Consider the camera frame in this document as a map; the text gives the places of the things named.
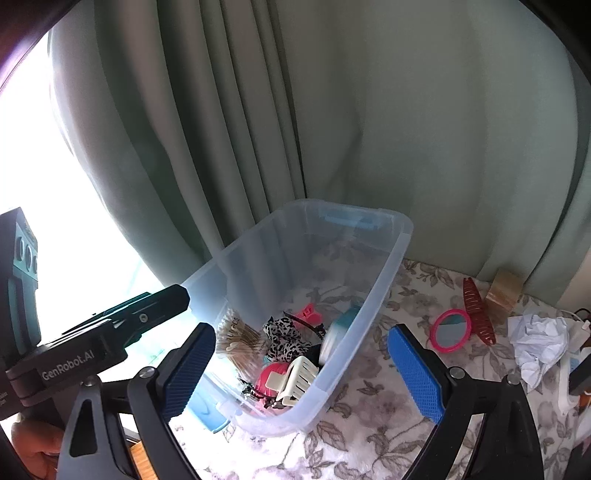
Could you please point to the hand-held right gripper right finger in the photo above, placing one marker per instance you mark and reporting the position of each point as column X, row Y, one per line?
column 415, row 374

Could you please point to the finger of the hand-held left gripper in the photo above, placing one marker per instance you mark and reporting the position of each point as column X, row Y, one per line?
column 122, row 305
column 157, row 302

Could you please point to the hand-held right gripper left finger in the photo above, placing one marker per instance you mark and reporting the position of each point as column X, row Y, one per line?
column 189, row 374

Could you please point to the pink round mirror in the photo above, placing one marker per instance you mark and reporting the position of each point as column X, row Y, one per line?
column 450, row 334

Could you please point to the bag of cotton swabs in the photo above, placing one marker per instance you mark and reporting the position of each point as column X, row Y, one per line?
column 240, row 344

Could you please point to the stack of pink bangles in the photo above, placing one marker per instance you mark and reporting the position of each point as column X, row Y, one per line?
column 270, row 374

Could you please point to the small blue white box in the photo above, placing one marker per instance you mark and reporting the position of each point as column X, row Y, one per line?
column 339, row 334

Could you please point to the dark red hair claw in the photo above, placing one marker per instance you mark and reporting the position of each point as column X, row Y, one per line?
column 478, row 314

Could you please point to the leopard print scrunchie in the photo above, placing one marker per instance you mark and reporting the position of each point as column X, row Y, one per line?
column 281, row 344

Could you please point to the black cloth hair band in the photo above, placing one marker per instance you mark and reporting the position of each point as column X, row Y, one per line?
column 314, row 354

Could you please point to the clear plastic storage bin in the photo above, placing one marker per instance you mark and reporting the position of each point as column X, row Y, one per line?
column 378, row 277

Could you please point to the cream hair claw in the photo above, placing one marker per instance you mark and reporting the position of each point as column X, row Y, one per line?
column 295, row 378

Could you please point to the black ribbon hair clip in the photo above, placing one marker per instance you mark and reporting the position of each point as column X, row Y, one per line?
column 318, row 328

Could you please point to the pink hair roller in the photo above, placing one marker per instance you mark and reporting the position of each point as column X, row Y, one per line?
column 308, row 314

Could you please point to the brown tape roll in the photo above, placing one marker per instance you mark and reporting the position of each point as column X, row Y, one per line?
column 505, row 288

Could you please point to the white paper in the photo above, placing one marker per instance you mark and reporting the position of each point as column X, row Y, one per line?
column 538, row 341

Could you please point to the person's left hand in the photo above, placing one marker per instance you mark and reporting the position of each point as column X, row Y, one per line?
column 32, row 450

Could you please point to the grey floral fleece blanket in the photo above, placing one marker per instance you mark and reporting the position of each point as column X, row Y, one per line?
column 369, row 443

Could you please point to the white power strip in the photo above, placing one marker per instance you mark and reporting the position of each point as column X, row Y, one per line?
column 565, row 387

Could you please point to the black charger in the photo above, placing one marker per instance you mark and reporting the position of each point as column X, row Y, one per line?
column 581, row 381

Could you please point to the pale green curtain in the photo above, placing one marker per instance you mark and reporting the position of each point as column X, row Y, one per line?
column 323, row 115

